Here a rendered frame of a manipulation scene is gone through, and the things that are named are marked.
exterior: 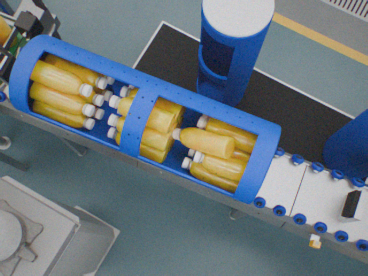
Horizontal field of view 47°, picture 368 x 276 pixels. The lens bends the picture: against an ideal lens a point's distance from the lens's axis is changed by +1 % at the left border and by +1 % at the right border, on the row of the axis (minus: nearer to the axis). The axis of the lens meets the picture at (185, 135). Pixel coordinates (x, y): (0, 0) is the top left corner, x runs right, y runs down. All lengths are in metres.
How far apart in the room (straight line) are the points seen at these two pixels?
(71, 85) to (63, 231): 0.47
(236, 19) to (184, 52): 0.96
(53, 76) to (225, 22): 0.67
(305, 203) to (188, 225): 1.02
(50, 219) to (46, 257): 0.12
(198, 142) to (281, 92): 1.27
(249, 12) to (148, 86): 0.55
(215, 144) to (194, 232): 1.22
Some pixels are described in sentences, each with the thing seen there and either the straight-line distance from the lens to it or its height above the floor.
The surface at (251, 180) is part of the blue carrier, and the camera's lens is 1.31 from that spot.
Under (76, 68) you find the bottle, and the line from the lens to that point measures 1.50.
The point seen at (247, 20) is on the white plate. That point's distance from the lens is 1.69.
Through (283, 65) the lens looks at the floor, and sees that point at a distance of 2.79.
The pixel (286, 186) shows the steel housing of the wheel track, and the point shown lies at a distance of 1.61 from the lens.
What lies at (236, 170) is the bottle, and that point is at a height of 1.15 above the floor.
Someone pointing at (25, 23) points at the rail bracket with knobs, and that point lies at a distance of 1.81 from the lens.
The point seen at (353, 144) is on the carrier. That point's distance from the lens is 2.11.
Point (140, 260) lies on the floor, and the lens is 2.49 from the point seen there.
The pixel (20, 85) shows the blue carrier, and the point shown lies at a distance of 1.47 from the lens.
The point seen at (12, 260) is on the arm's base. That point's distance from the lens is 1.49.
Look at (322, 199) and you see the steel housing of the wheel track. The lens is 1.64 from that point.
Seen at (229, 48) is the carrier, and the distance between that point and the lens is 2.34.
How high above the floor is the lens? 2.48
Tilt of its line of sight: 75 degrees down
